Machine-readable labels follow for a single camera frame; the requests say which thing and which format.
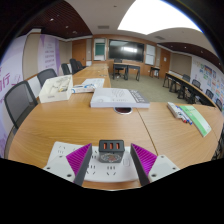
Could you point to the white wall board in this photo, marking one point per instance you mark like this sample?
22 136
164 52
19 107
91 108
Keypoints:
150 54

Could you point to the black mesh office chair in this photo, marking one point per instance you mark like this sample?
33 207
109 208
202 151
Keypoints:
46 76
20 100

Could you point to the dark presenter desk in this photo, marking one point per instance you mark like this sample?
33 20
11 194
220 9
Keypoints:
131 65

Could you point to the green wall board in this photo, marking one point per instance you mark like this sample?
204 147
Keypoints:
99 49

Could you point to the red marker pen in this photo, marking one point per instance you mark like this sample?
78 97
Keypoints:
183 119

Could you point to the black desk chair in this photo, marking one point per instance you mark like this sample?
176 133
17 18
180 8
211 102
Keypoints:
119 68

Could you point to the white paper sheet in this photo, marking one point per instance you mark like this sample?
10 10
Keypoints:
96 82

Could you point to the open white cardboard box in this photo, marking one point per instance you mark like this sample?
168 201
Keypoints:
53 95

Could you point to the small blue and white box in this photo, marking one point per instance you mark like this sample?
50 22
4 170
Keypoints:
81 89

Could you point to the white whiteboard eraser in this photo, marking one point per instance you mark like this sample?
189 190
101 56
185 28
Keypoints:
173 109

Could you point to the long wooden conference table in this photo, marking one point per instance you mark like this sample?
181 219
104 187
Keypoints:
186 84

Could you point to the white book with dark spine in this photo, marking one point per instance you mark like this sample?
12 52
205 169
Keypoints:
113 97

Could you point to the green booklet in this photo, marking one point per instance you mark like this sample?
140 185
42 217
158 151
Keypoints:
197 119

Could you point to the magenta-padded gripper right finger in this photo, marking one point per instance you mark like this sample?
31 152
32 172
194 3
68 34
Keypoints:
146 160

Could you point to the group of black office chairs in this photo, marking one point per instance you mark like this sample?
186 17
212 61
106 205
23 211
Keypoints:
73 66

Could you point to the group of colourful wall posters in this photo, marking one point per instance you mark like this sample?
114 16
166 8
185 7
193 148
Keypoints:
211 76

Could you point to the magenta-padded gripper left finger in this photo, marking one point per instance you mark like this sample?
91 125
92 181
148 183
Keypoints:
77 160

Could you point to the small dark side table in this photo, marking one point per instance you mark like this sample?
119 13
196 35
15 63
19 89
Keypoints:
155 68

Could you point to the row of black chairs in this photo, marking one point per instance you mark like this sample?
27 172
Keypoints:
196 83

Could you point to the dark grey charger block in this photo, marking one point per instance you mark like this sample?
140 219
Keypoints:
111 151

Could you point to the brown wooden door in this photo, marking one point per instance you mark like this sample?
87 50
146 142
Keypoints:
165 61
79 51

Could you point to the large ceiling light panel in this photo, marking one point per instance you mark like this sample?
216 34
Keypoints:
156 16

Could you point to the large black wall screen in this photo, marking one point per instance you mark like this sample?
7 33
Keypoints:
126 50

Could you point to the round silver table grommet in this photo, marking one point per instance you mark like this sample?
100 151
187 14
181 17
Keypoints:
123 110

